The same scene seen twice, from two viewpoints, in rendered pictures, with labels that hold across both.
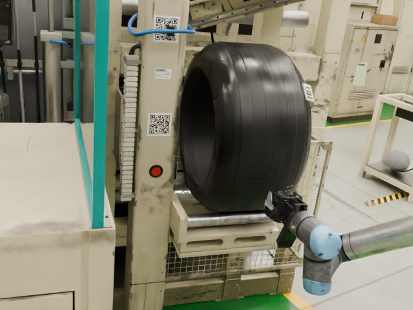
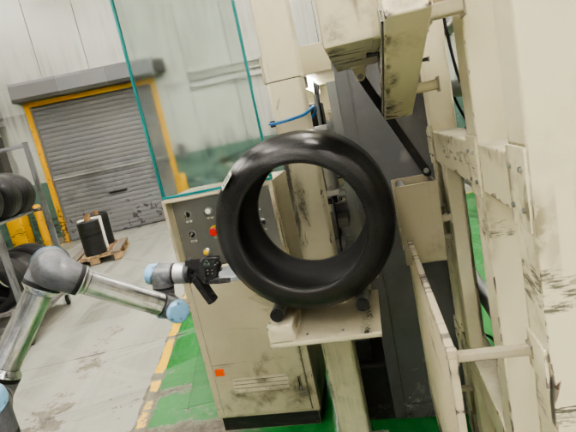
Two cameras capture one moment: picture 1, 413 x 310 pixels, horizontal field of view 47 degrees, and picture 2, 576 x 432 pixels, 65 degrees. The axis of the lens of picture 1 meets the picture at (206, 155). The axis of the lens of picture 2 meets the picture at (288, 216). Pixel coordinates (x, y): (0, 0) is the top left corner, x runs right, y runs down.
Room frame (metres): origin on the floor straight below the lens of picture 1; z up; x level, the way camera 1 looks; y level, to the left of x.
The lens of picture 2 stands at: (2.29, -1.40, 1.48)
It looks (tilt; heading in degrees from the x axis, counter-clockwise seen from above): 11 degrees down; 121
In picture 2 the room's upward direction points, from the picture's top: 12 degrees counter-clockwise
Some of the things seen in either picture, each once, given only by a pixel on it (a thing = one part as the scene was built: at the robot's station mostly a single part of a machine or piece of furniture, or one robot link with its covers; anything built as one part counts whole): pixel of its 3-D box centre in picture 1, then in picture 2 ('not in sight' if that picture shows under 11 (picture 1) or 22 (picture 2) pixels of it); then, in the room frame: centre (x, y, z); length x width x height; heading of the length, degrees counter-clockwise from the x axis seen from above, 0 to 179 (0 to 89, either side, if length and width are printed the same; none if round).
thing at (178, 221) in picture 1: (169, 201); not in sight; (1.49, 0.11, 0.90); 0.40 x 0.03 x 0.10; 20
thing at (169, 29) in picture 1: (161, 24); (293, 118); (1.45, 0.18, 1.51); 0.19 x 0.19 x 0.06; 20
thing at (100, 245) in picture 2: not in sight; (95, 235); (-4.44, 3.39, 0.38); 1.20 x 0.80 x 0.76; 133
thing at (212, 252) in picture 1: (213, 223); (328, 315); (1.55, -0.05, 0.80); 0.37 x 0.36 x 0.02; 20
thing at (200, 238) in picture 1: (227, 234); (289, 311); (1.42, -0.10, 0.83); 0.36 x 0.09 x 0.06; 110
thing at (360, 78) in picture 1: (350, 70); not in sight; (6.27, -1.77, 0.62); 0.91 x 0.58 x 1.25; 125
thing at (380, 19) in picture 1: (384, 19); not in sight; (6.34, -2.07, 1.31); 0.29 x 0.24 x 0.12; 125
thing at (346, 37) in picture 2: not in sight; (368, 27); (1.88, -0.07, 1.71); 0.61 x 0.25 x 0.15; 110
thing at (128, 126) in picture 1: (129, 130); not in sight; (1.39, 0.25, 1.19); 0.05 x 0.04 x 0.48; 20
